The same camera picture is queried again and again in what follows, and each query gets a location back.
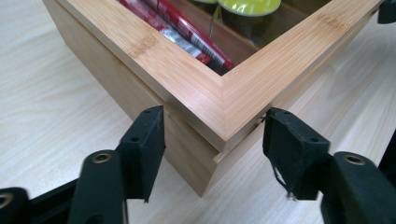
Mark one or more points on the bundle of red stick packets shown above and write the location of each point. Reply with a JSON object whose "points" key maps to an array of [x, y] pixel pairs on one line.
{"points": [[190, 34]]}

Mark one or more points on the wooden tea box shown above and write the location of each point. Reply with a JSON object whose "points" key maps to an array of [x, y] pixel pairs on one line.
{"points": [[199, 105]]}

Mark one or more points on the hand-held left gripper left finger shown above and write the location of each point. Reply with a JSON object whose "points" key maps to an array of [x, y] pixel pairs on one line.
{"points": [[143, 152]]}

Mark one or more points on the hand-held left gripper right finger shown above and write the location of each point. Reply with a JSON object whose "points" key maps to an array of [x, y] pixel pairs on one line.
{"points": [[292, 152]]}

